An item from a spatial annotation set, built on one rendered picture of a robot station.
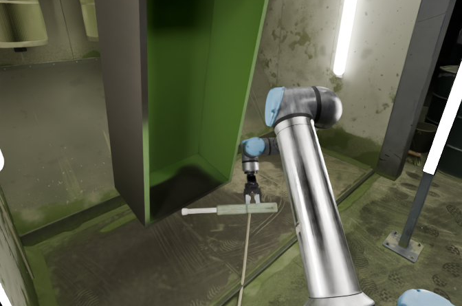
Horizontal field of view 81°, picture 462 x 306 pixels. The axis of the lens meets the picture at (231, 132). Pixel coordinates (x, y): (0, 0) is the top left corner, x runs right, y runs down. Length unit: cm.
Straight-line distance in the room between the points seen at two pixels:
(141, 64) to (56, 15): 154
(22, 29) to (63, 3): 50
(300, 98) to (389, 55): 198
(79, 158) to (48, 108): 42
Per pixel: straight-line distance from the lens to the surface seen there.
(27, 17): 208
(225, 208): 142
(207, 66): 164
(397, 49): 272
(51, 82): 242
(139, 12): 93
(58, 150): 227
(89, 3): 220
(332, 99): 85
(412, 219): 215
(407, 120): 278
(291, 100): 79
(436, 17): 265
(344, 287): 68
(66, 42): 248
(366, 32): 280
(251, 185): 137
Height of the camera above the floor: 146
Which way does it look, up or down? 24 degrees down
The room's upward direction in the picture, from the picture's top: straight up
